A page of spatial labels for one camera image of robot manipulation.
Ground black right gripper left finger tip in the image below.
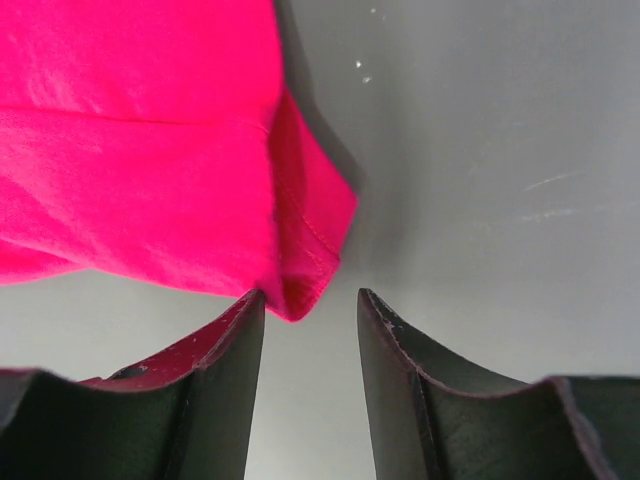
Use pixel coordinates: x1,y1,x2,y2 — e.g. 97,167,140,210
1,290,265,479

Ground red t-shirt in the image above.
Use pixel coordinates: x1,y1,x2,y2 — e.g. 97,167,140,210
1,1,357,321

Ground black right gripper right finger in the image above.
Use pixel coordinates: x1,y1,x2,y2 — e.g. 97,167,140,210
357,289,639,479

